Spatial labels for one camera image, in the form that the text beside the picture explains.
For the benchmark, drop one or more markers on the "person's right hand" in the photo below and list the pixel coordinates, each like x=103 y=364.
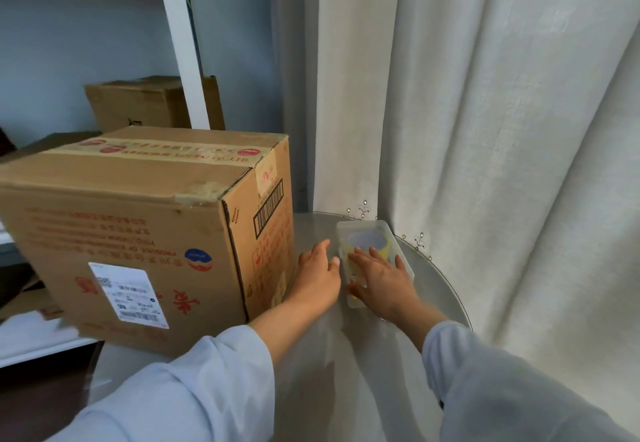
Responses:
x=385 y=282

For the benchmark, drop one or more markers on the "person's left hand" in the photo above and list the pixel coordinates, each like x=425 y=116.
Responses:
x=315 y=277

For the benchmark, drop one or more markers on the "yellow tape roll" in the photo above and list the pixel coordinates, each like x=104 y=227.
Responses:
x=367 y=242

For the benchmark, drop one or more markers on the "brown cardboard box red print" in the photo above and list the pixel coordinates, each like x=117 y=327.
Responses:
x=125 y=237

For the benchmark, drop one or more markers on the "person's right forearm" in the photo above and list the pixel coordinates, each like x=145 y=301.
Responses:
x=515 y=386

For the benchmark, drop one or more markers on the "person's left forearm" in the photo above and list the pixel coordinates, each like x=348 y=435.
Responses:
x=190 y=386

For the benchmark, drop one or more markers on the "upright small cardboard box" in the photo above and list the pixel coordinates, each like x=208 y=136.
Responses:
x=140 y=102

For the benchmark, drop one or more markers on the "open cardboard box red print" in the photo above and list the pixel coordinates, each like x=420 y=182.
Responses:
x=25 y=302

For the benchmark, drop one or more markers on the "flat brown box white label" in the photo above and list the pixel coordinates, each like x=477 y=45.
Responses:
x=45 y=142

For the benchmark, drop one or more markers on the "white curtain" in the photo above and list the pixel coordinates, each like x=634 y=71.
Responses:
x=500 y=107

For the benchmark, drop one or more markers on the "white metal shelf unit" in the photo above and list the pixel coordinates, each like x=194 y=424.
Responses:
x=180 y=42

